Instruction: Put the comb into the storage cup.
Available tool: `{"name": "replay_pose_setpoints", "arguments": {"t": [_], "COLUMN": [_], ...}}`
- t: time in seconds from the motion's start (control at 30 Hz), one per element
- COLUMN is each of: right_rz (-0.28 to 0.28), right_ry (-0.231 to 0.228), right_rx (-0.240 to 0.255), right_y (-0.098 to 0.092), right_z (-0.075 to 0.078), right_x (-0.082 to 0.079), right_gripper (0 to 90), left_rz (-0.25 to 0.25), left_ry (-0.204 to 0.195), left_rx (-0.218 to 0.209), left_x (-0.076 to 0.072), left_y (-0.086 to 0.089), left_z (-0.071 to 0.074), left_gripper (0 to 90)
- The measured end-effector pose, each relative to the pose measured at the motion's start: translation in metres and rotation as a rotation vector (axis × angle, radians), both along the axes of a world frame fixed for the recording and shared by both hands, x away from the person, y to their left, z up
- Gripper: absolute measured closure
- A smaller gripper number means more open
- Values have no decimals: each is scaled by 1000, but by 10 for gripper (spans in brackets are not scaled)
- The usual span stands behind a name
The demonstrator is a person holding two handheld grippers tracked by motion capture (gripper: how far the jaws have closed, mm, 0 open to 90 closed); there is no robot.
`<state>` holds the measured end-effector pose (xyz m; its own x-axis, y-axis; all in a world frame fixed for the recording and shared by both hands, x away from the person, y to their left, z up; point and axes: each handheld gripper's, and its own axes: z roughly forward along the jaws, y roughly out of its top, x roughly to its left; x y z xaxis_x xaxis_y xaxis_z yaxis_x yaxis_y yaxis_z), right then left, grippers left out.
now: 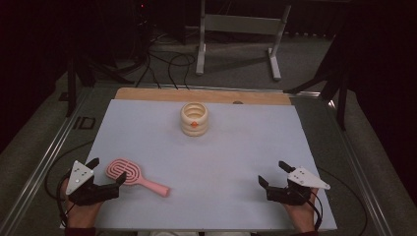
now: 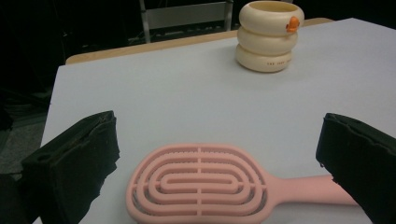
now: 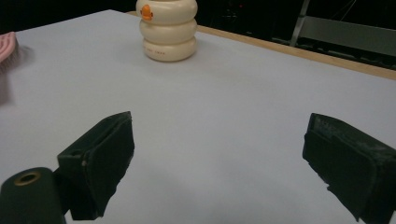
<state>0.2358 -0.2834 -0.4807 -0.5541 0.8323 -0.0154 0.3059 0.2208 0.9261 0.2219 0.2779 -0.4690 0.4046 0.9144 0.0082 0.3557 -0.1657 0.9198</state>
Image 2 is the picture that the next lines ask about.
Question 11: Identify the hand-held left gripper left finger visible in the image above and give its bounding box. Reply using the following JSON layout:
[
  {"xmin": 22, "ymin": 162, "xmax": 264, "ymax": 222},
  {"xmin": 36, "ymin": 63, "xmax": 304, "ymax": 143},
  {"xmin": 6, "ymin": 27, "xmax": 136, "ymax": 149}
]
[{"xmin": 19, "ymin": 110, "xmax": 121, "ymax": 224}]

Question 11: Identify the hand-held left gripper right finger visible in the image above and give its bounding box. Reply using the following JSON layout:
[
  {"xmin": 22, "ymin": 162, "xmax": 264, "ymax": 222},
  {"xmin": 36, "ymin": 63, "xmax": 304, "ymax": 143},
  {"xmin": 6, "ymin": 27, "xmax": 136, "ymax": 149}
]
[{"xmin": 315, "ymin": 112, "xmax": 396, "ymax": 224}]

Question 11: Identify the pink hairbrush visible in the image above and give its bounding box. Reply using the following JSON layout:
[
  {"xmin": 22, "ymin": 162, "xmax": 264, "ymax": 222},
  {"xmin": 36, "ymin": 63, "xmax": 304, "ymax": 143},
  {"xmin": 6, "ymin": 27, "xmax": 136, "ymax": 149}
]
[{"xmin": 125, "ymin": 143, "xmax": 359, "ymax": 224}]

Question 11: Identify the cream ringed cup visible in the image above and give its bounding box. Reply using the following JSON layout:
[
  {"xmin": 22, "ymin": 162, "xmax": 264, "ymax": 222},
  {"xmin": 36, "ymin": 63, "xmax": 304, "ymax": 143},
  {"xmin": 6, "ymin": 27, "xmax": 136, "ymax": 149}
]
[{"xmin": 234, "ymin": 0, "xmax": 305, "ymax": 74}]

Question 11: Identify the wooden table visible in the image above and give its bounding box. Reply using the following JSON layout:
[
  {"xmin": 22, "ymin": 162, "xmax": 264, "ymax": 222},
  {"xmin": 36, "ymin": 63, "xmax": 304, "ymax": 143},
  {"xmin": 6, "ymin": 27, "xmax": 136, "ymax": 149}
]
[{"xmin": 64, "ymin": 17, "xmax": 334, "ymax": 65}]

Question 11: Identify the grey metal frame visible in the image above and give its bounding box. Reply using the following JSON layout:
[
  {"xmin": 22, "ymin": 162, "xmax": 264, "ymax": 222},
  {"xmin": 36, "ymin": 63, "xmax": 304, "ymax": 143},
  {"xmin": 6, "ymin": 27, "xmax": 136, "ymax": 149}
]
[{"xmin": 138, "ymin": 0, "xmax": 234, "ymax": 43}]

